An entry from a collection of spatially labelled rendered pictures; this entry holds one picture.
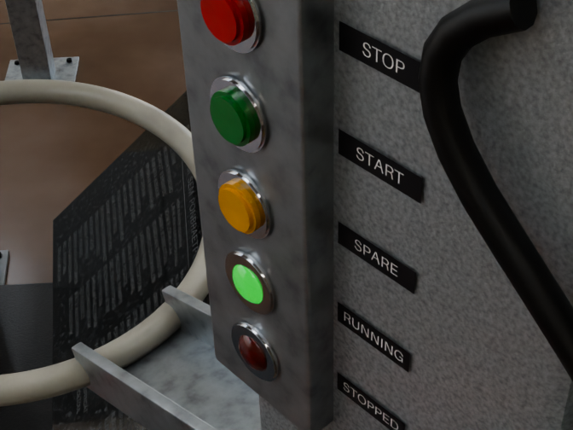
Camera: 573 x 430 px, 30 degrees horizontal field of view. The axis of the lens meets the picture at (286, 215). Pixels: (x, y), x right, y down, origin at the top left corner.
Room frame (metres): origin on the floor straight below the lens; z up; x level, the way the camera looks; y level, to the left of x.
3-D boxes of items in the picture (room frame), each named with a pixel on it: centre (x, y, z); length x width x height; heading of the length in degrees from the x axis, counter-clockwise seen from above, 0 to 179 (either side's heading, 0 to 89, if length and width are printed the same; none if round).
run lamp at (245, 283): (0.38, 0.02, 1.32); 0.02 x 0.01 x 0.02; 42
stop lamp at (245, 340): (0.38, 0.02, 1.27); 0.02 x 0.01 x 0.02; 42
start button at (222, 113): (0.38, 0.02, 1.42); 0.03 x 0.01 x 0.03; 42
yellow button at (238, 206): (0.38, 0.02, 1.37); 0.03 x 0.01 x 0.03; 42
